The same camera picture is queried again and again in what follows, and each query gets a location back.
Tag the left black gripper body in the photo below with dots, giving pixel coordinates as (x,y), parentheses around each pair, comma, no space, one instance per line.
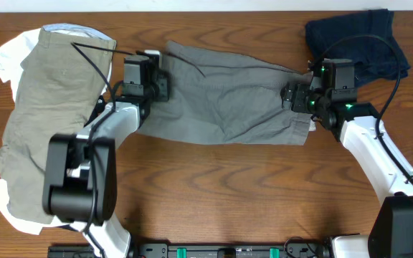
(160,88)

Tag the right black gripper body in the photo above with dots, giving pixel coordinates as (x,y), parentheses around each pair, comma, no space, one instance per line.
(301,102)

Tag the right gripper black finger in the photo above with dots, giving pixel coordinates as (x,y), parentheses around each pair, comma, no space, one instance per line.
(287,104)
(287,91)

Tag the grey shorts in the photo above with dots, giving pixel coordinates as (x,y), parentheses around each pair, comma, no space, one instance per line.
(221,98)

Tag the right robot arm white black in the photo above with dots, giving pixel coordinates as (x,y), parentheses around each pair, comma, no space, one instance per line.
(331,99)

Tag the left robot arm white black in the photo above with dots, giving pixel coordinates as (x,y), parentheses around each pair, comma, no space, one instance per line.
(80,182)

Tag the dark teal garment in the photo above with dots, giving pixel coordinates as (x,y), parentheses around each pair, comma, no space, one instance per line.
(98,109)

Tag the navy blue folded garment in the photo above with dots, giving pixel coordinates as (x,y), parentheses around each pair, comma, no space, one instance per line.
(366,38)

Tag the light blue garment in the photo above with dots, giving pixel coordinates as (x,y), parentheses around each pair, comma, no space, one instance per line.
(75,30)

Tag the khaki shorts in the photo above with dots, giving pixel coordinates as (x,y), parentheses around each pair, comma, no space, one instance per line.
(52,114)

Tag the white garment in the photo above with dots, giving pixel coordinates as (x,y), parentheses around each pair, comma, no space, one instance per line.
(9,61)

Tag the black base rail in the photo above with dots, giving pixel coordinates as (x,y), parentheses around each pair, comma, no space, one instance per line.
(292,249)

